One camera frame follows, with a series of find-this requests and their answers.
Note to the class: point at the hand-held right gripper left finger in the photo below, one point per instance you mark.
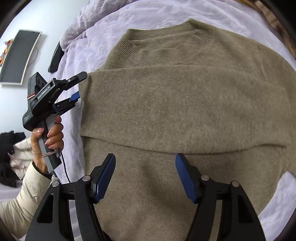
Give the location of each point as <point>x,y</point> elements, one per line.
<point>106,176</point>

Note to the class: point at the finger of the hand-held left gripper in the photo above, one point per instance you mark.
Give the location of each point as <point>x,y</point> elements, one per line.
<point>74,96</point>
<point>74,80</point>

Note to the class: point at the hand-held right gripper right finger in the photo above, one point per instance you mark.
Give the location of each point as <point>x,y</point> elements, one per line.
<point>182,176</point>

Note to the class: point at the olive knit sweater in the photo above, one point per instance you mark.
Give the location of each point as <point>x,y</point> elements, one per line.
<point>173,104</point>

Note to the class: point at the black clothes pile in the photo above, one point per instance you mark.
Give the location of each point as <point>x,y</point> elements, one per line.
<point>7,143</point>

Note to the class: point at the person's left hand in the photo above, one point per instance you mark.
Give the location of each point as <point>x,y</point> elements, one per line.
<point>56,136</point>

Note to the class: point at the black bedside object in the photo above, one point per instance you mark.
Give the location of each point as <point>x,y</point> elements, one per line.
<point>55,60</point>

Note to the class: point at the lavender plush blanket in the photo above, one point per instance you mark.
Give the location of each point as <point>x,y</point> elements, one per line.
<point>92,46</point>

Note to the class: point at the cream puffer jacket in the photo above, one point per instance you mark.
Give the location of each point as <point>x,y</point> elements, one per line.
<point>23,148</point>

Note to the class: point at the orange flower decoration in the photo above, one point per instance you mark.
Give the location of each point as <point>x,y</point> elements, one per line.
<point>7,44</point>

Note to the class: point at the wall-mounted flat screen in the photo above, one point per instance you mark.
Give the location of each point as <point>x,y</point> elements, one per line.
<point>17,55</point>

